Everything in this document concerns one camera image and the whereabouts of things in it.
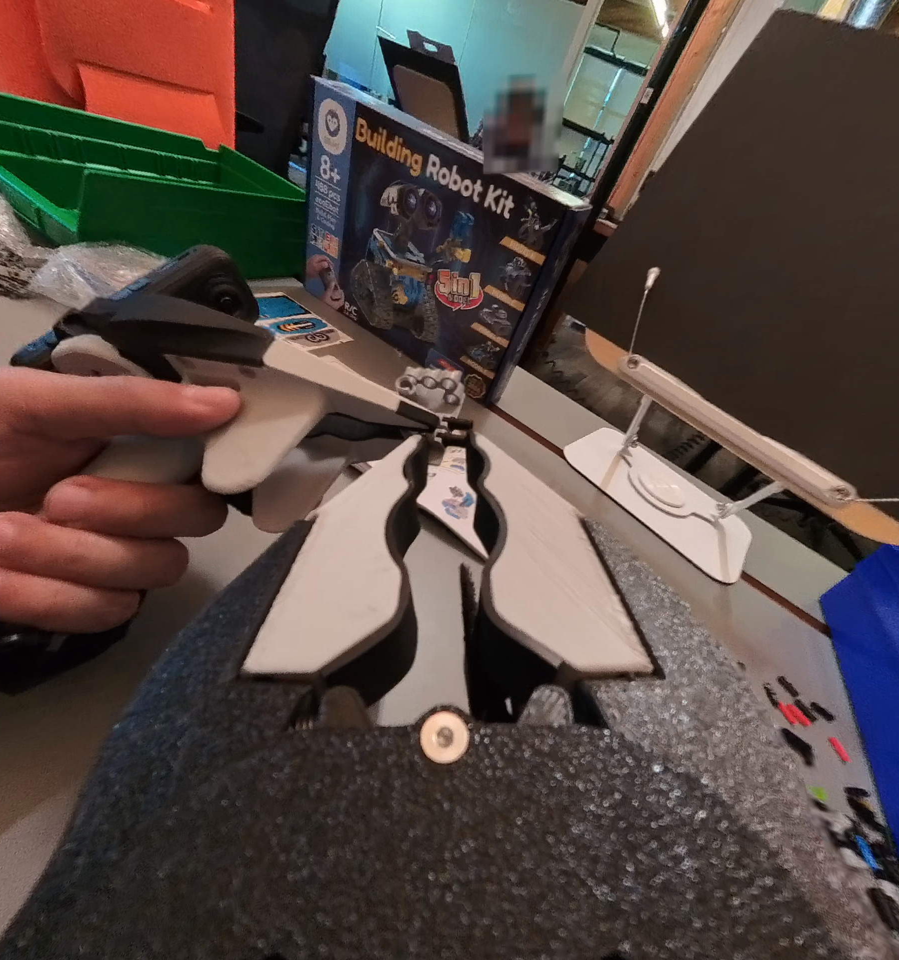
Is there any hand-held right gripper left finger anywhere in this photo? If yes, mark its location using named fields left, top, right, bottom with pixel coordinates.
left=239, top=437, right=430, bottom=708

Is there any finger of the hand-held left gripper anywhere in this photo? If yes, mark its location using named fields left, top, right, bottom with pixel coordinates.
left=309, top=414, right=433, bottom=442
left=264, top=341, right=443, bottom=434

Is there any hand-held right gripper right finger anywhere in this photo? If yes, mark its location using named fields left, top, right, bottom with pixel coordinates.
left=458, top=433, right=658, bottom=723

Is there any grey triangular panel piece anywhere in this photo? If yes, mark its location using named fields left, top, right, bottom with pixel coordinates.
left=395, top=367, right=466, bottom=415

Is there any pile of toy building pieces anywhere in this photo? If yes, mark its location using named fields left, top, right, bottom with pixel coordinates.
left=764, top=675, right=899, bottom=960

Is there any white desk lamp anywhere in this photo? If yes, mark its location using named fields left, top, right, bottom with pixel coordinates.
left=564, top=266, right=859, bottom=585

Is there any person's left hand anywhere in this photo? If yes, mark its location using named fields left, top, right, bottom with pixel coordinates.
left=0, top=366, right=243, bottom=614

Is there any blue sticker sheet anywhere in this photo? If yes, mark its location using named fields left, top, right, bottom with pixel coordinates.
left=254, top=292, right=357, bottom=354

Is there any instruction booklet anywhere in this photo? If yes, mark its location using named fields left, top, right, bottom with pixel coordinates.
left=348, top=442, right=496, bottom=561

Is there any green plastic crate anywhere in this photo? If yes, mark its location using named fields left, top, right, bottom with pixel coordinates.
left=0, top=84, right=308, bottom=282

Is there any dark blue toy box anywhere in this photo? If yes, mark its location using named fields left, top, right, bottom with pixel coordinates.
left=304, top=75, right=593, bottom=408

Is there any orange box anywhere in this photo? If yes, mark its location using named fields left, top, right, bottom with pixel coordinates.
left=0, top=0, right=237, bottom=151

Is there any black framed panel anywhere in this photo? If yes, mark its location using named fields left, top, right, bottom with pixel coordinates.
left=378, top=33, right=472, bottom=145

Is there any blue plastic bin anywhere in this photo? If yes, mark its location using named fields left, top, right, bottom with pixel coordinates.
left=819, top=543, right=899, bottom=882

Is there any black partition board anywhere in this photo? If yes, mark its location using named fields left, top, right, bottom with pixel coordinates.
left=562, top=7, right=899, bottom=543

